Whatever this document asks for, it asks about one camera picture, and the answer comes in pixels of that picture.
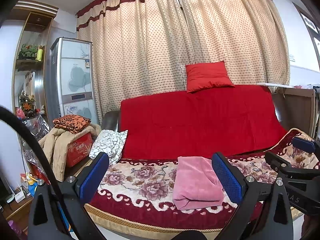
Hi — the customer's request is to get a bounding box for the white crackle pattern pillow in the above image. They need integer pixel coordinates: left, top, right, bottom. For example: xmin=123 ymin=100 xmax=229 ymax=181
xmin=89 ymin=129 xmax=128 ymax=165

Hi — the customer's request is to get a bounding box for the red gift box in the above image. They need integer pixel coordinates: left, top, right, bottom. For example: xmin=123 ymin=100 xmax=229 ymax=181
xmin=66 ymin=133 xmax=93 ymax=167

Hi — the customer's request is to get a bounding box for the black sofa armrest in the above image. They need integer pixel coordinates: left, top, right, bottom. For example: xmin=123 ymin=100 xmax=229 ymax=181
xmin=101 ymin=111 xmax=120 ymax=132

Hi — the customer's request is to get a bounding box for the orange black patterned cloth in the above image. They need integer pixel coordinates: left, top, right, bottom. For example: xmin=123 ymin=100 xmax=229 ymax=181
xmin=53 ymin=114 xmax=91 ymax=134

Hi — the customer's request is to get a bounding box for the red cushion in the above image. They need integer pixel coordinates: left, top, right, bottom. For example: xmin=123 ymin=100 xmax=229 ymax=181
xmin=185 ymin=61 xmax=234 ymax=93

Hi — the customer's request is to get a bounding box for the wooden display shelf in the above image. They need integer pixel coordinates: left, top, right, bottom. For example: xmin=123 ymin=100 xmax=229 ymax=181
xmin=9 ymin=0 xmax=58 ymax=119

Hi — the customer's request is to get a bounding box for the pink corduroy zip jacket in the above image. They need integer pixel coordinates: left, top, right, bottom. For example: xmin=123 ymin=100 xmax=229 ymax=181
xmin=173 ymin=157 xmax=224 ymax=210

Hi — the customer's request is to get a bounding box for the red sofa throw blanket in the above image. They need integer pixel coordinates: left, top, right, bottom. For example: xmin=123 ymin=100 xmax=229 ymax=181
xmin=120 ymin=85 xmax=286 ymax=160

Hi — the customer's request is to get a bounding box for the black cable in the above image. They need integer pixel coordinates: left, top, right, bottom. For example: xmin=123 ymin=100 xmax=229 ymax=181
xmin=0 ymin=106 xmax=106 ymax=240

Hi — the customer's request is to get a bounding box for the beige dotted curtain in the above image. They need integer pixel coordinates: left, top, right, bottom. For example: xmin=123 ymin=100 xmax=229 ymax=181
xmin=76 ymin=0 xmax=290 ymax=119

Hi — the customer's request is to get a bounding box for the floral plush seat blanket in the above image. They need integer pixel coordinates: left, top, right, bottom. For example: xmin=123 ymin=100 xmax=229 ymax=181
xmin=85 ymin=128 xmax=319 ymax=239

